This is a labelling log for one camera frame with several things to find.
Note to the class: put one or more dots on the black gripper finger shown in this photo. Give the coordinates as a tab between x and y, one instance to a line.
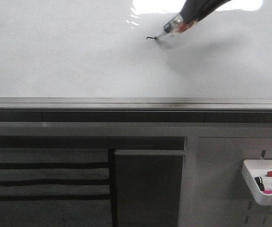
208	7
193	10

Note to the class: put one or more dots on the white whiteboard marker with tape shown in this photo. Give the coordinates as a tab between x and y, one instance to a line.
175	26

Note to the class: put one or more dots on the white whiteboard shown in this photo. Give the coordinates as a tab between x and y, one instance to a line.
99	54

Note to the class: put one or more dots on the black capped marker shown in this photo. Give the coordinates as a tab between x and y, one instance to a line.
264	183

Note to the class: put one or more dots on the white plastic marker tray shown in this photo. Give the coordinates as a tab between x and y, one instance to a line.
257	168

